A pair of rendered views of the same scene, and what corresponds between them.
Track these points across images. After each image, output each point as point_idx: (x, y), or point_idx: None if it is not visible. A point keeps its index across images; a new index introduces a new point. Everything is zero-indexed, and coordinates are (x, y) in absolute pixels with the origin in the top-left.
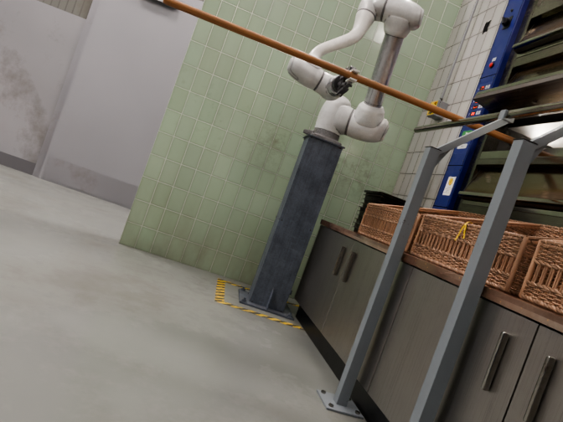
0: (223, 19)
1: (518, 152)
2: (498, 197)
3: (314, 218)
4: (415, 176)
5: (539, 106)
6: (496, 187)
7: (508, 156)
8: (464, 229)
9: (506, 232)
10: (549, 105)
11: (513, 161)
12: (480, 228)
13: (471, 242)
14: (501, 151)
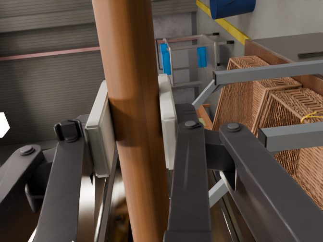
0: None
1: (223, 70)
2: (255, 67)
3: None
4: (314, 128)
5: (168, 178)
6: (251, 70)
7: (227, 72)
8: (309, 114)
9: (279, 99)
10: (167, 170)
11: (229, 70)
12: (295, 110)
13: (313, 112)
14: None
